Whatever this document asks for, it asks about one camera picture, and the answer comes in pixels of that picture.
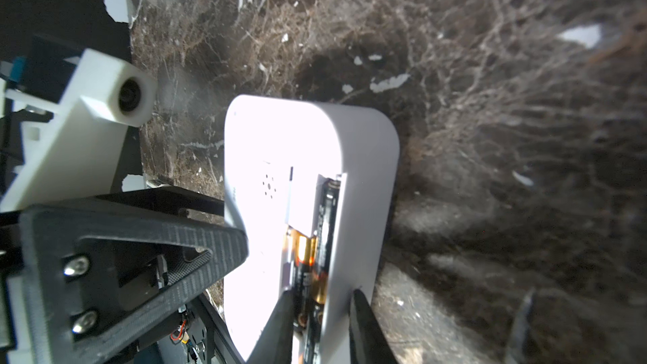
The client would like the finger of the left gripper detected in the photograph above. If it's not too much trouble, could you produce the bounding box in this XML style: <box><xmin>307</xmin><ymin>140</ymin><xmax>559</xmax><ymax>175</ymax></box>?
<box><xmin>20</xmin><ymin>199</ymin><xmax>249</xmax><ymax>363</ymax></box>

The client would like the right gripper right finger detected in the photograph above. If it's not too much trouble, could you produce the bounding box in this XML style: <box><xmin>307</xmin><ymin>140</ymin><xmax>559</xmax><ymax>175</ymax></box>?
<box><xmin>349</xmin><ymin>289</ymin><xmax>398</xmax><ymax>364</ymax></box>

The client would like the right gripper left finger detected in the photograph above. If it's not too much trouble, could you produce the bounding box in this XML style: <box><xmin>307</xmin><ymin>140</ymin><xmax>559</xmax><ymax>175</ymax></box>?
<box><xmin>247</xmin><ymin>290</ymin><xmax>295</xmax><ymax>364</ymax></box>

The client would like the white digital alarm clock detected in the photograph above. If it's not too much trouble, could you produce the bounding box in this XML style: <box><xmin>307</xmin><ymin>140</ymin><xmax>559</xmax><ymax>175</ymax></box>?
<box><xmin>224</xmin><ymin>95</ymin><xmax>400</xmax><ymax>363</ymax></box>

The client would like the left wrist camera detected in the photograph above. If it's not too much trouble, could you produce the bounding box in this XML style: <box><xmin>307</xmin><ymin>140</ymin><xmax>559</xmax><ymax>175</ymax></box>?
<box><xmin>1</xmin><ymin>49</ymin><xmax>157</xmax><ymax>212</ymax></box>

